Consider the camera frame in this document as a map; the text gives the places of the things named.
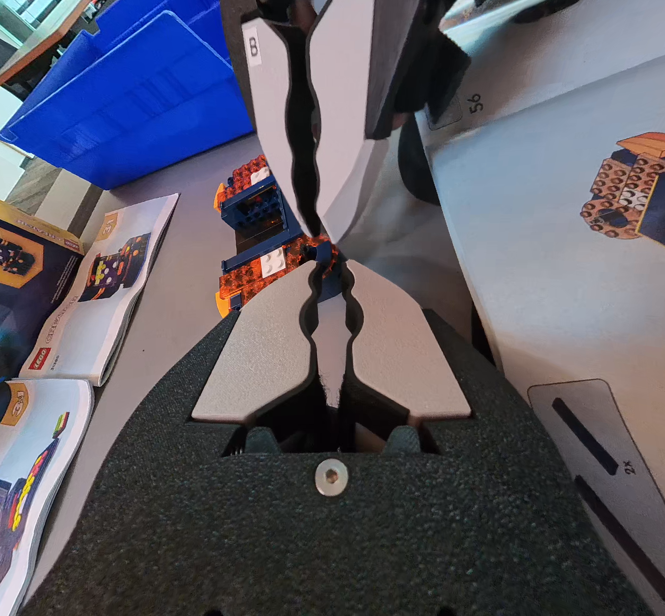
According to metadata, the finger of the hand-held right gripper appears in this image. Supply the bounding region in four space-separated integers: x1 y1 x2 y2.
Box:
305 0 389 246
241 17 320 236

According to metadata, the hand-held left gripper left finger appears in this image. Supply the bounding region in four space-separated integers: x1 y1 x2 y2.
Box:
191 260 319 425

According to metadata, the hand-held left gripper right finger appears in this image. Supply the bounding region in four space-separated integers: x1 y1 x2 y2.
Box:
340 258 472 429

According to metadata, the blue and orange brick model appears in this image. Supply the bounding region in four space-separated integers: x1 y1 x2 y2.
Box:
214 155 346 318

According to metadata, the black round disc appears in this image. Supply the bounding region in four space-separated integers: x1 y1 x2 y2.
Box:
397 112 442 206

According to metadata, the open instruction booklet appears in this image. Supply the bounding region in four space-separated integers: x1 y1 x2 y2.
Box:
413 0 665 616

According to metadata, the closed booklet, purple arcade picture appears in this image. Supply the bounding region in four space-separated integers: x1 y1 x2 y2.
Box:
20 192 181 388

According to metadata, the brown-edged office table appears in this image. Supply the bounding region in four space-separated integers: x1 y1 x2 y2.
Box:
0 0 133 84

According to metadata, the toy set cardboard box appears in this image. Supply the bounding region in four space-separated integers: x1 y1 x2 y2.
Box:
0 200 86 380

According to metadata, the closed booklet, yellow blocks picture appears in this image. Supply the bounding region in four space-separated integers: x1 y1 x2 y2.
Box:
0 378 95 616

